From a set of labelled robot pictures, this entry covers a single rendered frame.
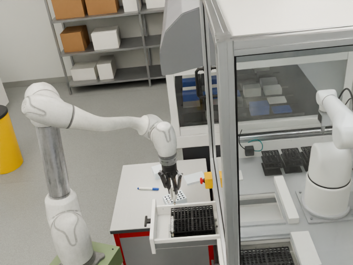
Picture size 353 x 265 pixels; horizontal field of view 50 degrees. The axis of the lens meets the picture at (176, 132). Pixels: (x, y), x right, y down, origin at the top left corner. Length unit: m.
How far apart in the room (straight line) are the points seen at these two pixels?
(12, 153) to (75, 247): 2.70
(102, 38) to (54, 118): 4.06
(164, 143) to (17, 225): 2.24
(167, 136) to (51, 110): 0.53
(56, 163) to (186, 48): 1.06
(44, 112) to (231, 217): 0.80
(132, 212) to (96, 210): 1.30
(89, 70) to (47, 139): 4.13
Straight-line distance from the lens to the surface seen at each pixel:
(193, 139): 2.65
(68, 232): 1.78
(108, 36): 5.53
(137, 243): 2.31
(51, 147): 1.78
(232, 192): 1.18
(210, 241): 1.94
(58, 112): 1.55
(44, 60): 6.40
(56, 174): 1.85
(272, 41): 0.97
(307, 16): 1.21
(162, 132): 1.73
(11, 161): 4.43
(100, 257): 1.94
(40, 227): 3.61
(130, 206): 2.35
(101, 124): 1.64
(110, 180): 3.88
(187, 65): 2.41
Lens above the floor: 2.29
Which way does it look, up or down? 31 degrees down
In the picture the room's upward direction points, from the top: 7 degrees counter-clockwise
